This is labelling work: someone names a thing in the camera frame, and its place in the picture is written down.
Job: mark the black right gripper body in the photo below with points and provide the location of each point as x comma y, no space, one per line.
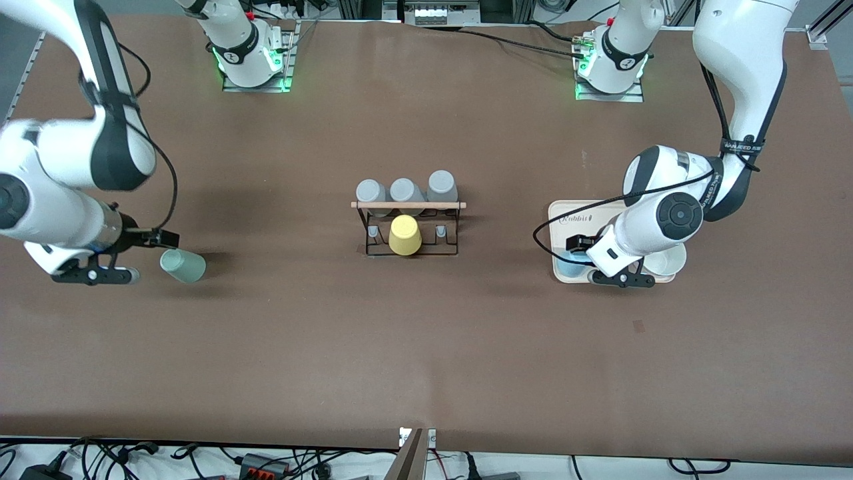
135,237

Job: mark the light blue cup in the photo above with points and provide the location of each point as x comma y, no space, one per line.
570,268

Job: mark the green cup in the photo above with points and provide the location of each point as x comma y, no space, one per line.
184,266

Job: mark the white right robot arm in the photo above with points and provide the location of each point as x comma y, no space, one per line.
53,213

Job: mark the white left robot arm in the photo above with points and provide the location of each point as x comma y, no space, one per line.
740,66

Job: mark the beige plastic tray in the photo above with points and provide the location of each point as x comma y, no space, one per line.
561,233

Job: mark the white bowl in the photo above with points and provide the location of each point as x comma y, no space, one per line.
670,261

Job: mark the grey cup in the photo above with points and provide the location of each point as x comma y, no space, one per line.
404,190
370,192
442,185

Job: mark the yellow cup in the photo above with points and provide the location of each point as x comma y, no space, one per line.
405,236

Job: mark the power strip red switches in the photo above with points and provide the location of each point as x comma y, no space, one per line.
265,466

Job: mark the black power adapter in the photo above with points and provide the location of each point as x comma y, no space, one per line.
46,473

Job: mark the white socket strip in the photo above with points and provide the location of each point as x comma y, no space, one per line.
430,13

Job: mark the aluminium table edge rail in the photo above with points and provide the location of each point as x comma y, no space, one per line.
25,76

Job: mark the white clamp bracket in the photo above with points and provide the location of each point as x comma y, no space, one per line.
431,436

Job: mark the grey metal post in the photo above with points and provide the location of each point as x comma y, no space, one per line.
408,463

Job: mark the aluminium corner bracket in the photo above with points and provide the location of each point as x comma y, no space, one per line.
818,34

